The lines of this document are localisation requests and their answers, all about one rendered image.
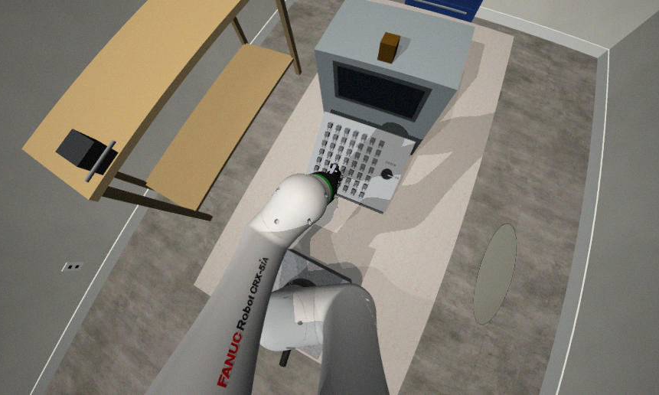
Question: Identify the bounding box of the dark grey control console with keypad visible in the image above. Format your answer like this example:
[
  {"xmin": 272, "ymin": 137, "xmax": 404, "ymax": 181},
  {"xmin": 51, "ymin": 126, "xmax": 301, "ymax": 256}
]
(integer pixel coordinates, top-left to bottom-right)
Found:
[{"xmin": 305, "ymin": 0, "xmax": 475, "ymax": 214}]

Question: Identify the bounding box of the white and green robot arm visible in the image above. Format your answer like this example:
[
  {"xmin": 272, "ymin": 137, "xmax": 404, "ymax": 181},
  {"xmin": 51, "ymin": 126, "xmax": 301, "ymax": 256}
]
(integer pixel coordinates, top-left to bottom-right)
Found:
[{"xmin": 144, "ymin": 171, "xmax": 390, "ymax": 395}]

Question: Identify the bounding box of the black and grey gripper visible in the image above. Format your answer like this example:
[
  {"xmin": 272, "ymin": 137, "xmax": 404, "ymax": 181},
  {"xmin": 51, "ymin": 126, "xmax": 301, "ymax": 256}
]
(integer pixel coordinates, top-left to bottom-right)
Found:
[{"xmin": 327, "ymin": 164, "xmax": 343, "ymax": 186}]

